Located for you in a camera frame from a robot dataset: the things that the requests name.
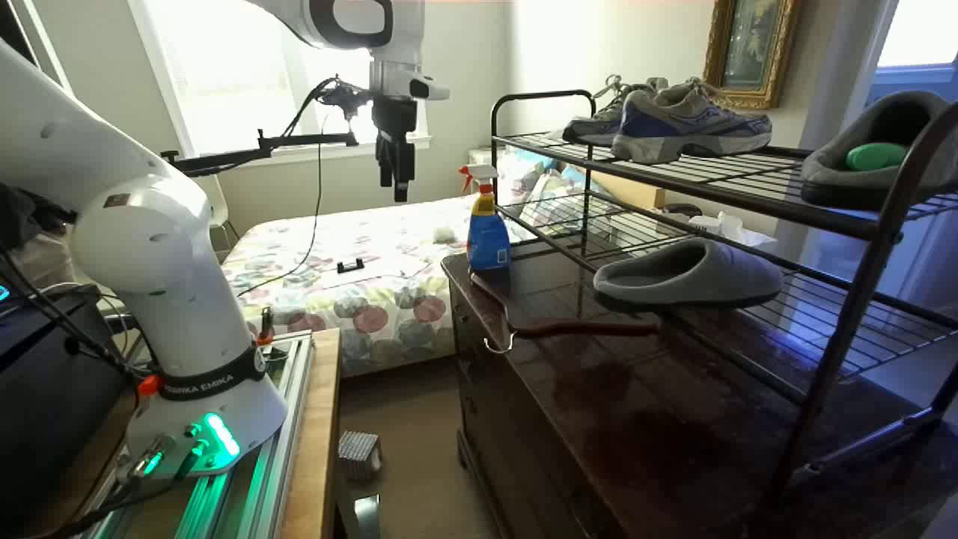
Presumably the green plastic bottle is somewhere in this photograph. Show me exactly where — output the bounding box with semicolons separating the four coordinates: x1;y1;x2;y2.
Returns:
843;140;905;171

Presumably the gold framed picture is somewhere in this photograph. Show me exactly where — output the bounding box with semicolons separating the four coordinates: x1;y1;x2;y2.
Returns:
704;0;799;110

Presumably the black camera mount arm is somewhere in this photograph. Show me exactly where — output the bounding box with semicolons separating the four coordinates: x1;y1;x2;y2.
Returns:
159;131;360;176

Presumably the black metal shoe rack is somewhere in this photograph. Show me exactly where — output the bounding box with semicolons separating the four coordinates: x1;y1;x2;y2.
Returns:
490;104;958;490

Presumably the blue grey sneaker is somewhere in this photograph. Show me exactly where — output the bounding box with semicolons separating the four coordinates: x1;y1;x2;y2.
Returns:
610;78;772;164

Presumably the brown shoe horn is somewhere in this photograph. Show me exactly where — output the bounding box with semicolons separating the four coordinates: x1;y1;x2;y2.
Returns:
468;273;658;348

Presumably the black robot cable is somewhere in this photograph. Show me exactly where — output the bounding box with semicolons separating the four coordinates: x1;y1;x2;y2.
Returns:
237;75;375;295

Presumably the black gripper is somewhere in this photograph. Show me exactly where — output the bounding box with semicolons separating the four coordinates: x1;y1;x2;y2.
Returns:
372;96;415;202

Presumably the blue spray cleaner bottle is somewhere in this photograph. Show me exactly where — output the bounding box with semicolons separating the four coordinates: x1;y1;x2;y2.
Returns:
463;164;508;273

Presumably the floral patterned bed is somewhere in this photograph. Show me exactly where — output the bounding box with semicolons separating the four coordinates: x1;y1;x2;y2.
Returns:
218;147;601;379

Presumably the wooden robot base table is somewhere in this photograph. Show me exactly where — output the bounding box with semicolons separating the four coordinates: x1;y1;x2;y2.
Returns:
16;330;339;539

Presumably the grey sneaker behind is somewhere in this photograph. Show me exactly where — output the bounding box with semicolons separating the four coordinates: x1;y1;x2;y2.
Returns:
562;75;667;147

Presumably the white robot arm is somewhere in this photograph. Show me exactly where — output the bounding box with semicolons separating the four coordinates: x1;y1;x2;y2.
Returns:
0;0;447;475

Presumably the dark wooden dresser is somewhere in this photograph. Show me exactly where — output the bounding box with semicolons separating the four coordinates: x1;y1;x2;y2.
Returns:
442;243;958;539

